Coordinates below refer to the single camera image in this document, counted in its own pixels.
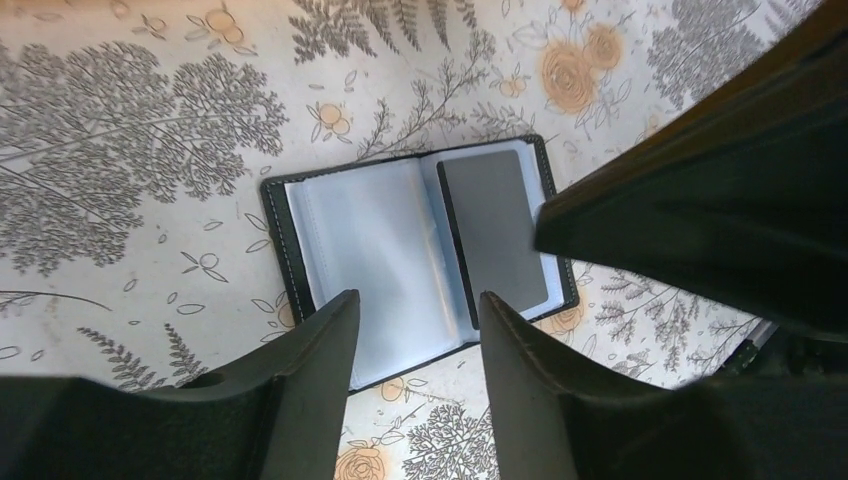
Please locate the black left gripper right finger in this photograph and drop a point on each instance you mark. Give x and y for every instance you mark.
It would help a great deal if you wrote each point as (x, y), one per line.
(557, 414)

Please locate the floral patterned table mat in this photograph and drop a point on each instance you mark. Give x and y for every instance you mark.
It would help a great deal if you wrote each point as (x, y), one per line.
(135, 135)

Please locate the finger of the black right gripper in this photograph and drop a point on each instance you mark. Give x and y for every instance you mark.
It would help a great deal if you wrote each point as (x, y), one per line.
(743, 199)

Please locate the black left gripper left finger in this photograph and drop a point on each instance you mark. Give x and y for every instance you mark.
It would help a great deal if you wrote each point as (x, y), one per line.
(275, 413)

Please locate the dark grey credit card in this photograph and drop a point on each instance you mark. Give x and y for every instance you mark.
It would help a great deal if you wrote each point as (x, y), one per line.
(490, 208)

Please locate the black leather card holder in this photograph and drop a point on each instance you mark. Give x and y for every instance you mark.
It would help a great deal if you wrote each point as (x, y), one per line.
(380, 228)

